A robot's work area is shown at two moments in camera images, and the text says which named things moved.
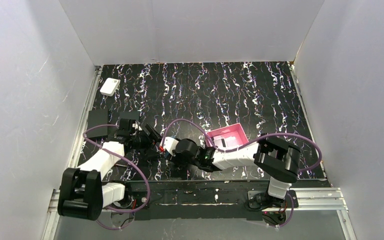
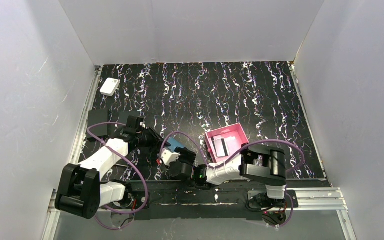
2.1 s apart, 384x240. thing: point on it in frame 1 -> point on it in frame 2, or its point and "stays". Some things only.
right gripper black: x=171 y=156 -> x=181 y=158
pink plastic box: x=229 y=137 stays
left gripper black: x=147 y=139 stays
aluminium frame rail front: x=326 y=199 stays
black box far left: x=95 y=118 stays
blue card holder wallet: x=167 y=155 -> x=174 y=143
